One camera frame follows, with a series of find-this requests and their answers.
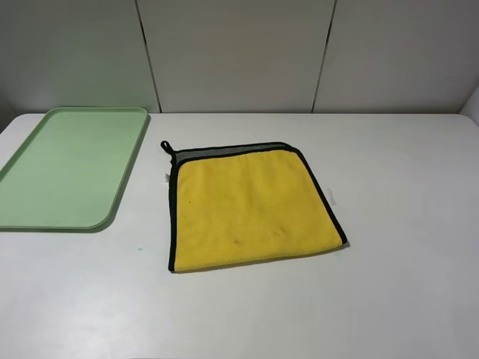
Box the yellow microfiber towel black trim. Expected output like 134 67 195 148
161 141 347 273

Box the light green plastic tray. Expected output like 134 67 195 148
1 108 149 233

